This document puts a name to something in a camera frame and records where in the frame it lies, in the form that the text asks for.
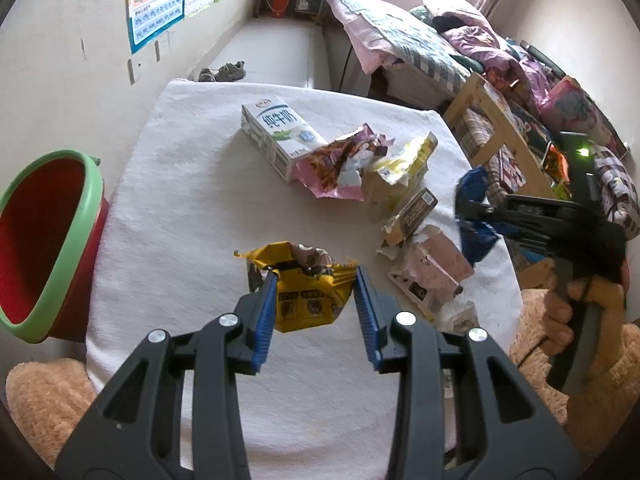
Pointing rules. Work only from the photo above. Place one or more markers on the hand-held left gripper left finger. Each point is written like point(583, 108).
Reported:
point(265, 320)

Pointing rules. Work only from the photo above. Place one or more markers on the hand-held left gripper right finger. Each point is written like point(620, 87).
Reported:
point(367, 320)

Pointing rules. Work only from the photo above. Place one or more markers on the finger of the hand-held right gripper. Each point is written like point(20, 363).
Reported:
point(515, 242)
point(480, 210)

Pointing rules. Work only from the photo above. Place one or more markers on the blue snack wrapper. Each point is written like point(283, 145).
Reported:
point(477, 245)

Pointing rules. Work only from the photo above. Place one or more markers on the yellow snack wrapper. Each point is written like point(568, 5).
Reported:
point(305, 307)

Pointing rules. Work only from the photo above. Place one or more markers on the brown snack wrapper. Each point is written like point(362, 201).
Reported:
point(415, 210)

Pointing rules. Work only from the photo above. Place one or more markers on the white milk carton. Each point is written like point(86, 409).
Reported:
point(272, 125)

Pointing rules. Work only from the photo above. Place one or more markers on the red bucket with green rim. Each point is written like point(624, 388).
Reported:
point(80, 240)

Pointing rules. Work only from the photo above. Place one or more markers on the person's right forearm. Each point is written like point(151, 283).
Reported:
point(610, 385)

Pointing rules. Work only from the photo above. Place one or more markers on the person's right hand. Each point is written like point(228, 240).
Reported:
point(556, 320)

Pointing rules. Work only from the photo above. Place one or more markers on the plaid pillow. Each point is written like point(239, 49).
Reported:
point(617, 180)

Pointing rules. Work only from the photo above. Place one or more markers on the pink and white wrapper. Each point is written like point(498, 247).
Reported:
point(430, 265)

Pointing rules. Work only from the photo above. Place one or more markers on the smartphone with lit screen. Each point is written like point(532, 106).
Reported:
point(555, 162)

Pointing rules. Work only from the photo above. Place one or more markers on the person's right leg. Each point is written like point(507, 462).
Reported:
point(532, 330)

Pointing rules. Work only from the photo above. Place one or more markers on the pale yellow wrapper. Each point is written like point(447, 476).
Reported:
point(400, 170)

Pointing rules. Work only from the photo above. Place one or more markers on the clear crumpled wrapper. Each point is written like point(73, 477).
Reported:
point(460, 316)

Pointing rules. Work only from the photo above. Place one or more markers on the pink printed bag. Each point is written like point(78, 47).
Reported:
point(575, 107)

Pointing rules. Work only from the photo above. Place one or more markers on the pink chocolate stick wrapper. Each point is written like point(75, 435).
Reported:
point(335, 160)

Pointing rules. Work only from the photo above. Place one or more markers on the purple quilt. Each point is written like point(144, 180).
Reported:
point(480, 42)

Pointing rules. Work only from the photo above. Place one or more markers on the pink pillow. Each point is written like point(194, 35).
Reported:
point(457, 7)

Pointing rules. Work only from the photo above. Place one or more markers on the small orange bucket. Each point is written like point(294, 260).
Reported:
point(280, 2)

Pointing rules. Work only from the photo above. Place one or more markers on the blue chart wall poster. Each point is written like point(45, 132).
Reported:
point(155, 5)

